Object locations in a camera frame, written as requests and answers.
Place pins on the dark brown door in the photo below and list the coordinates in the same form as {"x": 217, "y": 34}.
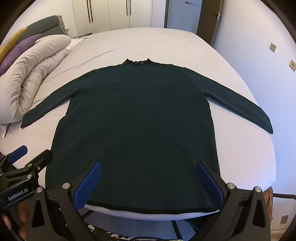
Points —
{"x": 208, "y": 18}

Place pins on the white papers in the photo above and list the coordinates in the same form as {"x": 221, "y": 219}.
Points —
{"x": 77, "y": 41}

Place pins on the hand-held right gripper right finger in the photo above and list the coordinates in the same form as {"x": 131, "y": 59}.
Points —
{"x": 208, "y": 185}

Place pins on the white wardrobe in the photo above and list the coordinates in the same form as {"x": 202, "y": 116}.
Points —
{"x": 108, "y": 14}

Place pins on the folded beige duvet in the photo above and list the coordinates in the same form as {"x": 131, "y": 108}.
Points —
{"x": 30, "y": 69}

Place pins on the low wall socket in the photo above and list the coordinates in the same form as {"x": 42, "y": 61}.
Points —
{"x": 284, "y": 219}

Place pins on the brown wooden object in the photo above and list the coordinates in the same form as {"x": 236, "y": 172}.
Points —
{"x": 269, "y": 204}

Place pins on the yellow pillow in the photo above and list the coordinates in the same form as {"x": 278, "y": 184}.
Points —
{"x": 9, "y": 41}

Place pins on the black white patterned cloth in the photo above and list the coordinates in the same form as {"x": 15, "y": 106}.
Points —
{"x": 111, "y": 234}

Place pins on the person's left hand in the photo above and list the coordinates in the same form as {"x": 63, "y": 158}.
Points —
{"x": 21, "y": 214}

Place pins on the purple pillow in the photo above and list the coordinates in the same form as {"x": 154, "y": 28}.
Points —
{"x": 16, "y": 53}

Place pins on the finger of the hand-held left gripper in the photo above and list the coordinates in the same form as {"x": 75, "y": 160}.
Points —
{"x": 40, "y": 160}
{"x": 18, "y": 153}

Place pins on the dark green sweater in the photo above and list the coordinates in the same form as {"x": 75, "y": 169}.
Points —
{"x": 138, "y": 127}

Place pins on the white bed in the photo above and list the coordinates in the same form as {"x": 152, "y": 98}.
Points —
{"x": 150, "y": 44}

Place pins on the grey headboard cushion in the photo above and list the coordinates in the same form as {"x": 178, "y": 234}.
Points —
{"x": 44, "y": 25}

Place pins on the small wall sign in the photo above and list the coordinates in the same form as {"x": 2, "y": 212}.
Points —
{"x": 192, "y": 3}

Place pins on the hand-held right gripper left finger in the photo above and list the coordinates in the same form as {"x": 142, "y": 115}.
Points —
{"x": 89, "y": 185}

